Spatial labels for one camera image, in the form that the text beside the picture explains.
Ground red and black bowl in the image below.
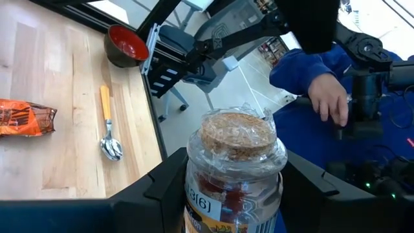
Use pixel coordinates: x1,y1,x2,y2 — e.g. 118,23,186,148
103,24,151,69

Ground person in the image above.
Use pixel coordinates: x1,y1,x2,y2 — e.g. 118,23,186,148
268,43,414,233

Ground white metal bracket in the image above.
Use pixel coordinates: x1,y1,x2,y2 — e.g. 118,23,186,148
140,22,162,76

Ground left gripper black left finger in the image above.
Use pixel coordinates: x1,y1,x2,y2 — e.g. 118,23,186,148
0,147,190,233

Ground orange-handled metal spoon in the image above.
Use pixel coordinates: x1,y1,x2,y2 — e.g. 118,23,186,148
106,137,124,162
99,84,124,162

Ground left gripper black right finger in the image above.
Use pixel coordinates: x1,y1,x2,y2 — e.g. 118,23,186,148
278,149,414,233

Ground black drawer unit white labels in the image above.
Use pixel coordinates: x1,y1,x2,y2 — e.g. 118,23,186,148
146,56,184,98

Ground orange brown snack packet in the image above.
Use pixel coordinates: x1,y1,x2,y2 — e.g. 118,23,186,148
0,98,59,137

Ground person's hand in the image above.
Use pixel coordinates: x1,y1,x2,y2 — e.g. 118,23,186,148
307,72,351,128

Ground dark office chair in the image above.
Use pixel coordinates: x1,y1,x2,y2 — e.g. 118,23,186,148
157,24,234,113

